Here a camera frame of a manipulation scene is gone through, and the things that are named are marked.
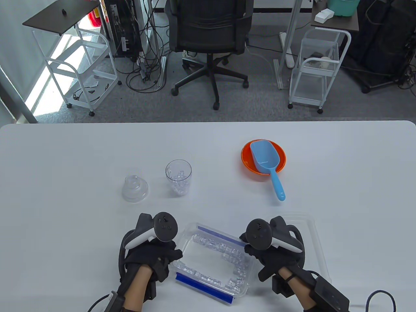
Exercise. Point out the person's left hand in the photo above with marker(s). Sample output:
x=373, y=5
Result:
x=152, y=255

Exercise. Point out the person's right hand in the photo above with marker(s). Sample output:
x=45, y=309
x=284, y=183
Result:
x=273, y=260

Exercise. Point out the clear plastic container lid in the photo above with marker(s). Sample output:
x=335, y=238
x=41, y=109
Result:
x=312, y=234

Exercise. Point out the clear container with blue clips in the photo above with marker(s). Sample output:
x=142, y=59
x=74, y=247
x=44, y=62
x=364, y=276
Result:
x=208, y=263

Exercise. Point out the clear plastic shaker lid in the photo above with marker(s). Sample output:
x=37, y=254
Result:
x=135, y=191

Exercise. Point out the small heap of clear ice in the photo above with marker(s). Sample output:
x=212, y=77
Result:
x=178, y=185

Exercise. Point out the clear plastic shaker cup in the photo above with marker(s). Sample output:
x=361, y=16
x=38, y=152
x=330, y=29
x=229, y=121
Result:
x=169, y=169

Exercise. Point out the blue plastic scoop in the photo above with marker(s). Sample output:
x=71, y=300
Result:
x=265, y=156

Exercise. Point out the person's right forearm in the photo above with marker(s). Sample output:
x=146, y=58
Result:
x=300, y=292

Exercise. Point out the person's left forearm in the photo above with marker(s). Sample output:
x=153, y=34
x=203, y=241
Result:
x=138, y=289

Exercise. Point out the thin black wrist tie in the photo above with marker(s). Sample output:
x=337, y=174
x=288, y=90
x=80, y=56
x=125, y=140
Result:
x=291, y=278

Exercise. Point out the grey and white hand controller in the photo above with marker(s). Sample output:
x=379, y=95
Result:
x=165, y=226
x=258, y=232

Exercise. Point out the black wrist electronics box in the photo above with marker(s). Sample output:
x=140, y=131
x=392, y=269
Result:
x=330, y=295
x=115, y=302

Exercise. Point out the orange plastic bowl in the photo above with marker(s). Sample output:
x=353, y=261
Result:
x=245, y=159

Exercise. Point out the white power strip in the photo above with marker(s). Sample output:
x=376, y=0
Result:
x=289, y=60

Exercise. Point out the small white cup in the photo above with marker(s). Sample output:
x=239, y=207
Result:
x=324, y=63

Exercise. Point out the black computer tower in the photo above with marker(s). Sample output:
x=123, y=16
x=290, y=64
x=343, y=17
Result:
x=125, y=29

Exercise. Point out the black office chair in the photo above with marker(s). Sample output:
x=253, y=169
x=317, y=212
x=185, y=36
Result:
x=208, y=26

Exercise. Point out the red fire extinguisher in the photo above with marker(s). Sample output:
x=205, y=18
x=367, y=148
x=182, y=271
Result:
x=95, y=18

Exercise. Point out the white cart with dark top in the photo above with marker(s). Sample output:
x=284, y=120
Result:
x=344, y=21
x=55, y=16

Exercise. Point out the small white box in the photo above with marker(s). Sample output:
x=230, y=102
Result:
x=323, y=15

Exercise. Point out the black equipment stand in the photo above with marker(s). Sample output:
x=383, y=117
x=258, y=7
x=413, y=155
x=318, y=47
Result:
x=390, y=39

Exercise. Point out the teal plastic container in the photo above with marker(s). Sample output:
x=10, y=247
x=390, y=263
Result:
x=343, y=7

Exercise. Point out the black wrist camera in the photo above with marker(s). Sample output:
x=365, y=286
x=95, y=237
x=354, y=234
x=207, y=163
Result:
x=281, y=286
x=151, y=291

